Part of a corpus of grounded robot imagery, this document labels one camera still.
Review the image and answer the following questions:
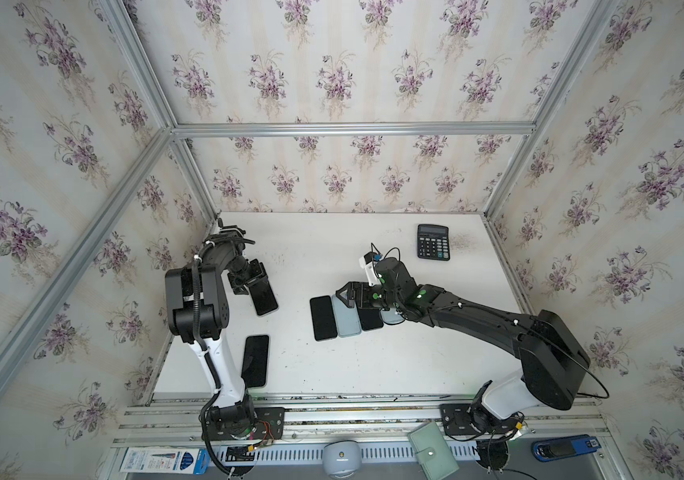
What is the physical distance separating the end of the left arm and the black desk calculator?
0.58 m

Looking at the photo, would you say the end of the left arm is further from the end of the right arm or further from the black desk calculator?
the black desk calculator

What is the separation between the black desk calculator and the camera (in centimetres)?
109

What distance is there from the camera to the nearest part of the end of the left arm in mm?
824
